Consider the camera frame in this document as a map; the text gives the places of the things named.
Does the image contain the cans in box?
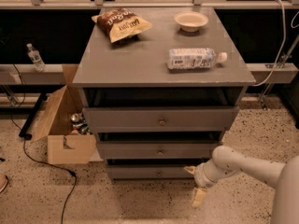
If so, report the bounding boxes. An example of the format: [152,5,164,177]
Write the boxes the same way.
[70,113,91,135]

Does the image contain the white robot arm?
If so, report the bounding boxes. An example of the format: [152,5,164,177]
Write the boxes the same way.
[184,146,299,224]

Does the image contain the black metal leg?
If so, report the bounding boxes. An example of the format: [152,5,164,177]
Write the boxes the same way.
[19,92,47,140]

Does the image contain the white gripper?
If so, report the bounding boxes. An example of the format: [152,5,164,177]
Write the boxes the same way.
[184,161,217,207]

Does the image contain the grey middle drawer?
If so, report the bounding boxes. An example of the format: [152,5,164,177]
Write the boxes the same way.
[98,131,222,159]

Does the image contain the white paper bowl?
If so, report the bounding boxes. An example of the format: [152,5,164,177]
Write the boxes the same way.
[174,11,208,33]

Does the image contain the grey top drawer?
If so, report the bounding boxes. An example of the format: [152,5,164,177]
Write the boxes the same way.
[83,106,239,133]

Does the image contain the standing water bottle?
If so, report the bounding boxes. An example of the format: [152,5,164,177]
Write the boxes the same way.
[26,43,45,72]

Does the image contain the cardboard box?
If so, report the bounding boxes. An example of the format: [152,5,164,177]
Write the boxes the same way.
[32,64,101,164]

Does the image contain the grey drawer cabinet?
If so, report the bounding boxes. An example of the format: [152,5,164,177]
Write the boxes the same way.
[72,7,257,182]

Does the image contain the low metal ledge beam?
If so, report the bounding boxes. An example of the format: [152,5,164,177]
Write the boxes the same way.
[0,63,298,86]

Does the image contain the white hanging cable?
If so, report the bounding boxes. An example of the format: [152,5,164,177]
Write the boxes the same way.
[251,0,299,88]

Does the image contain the lying plastic water bottle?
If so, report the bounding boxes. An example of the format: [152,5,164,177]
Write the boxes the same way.
[167,48,228,70]

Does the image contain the grey bottom drawer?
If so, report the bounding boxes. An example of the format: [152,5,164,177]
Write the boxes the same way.
[106,158,208,179]

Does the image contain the black floor cable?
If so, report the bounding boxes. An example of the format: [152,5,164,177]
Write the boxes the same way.
[0,37,78,224]

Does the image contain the brown chips bag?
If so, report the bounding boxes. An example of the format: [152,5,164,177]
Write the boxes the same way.
[92,8,152,43]

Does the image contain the grey drawer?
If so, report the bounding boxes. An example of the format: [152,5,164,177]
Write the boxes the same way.
[98,131,222,159]
[83,106,239,133]
[106,158,208,179]

